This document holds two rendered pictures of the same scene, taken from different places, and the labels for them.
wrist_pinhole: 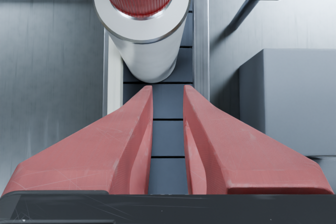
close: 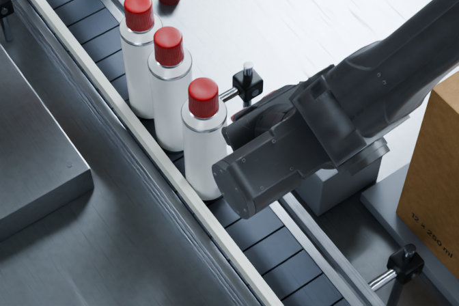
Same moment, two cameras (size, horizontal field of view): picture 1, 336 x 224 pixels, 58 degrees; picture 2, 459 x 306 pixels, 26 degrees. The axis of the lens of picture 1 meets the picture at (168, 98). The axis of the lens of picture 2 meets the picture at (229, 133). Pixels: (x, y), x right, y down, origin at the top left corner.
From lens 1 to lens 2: 95 cm
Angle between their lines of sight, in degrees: 29
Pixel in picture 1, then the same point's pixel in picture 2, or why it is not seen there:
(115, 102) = (206, 211)
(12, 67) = (94, 272)
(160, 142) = (253, 231)
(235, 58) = not seen: hidden behind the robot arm
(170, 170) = (273, 244)
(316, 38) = not seen: hidden behind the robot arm
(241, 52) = not seen: hidden behind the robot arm
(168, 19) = (222, 113)
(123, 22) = (205, 123)
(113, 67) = (190, 192)
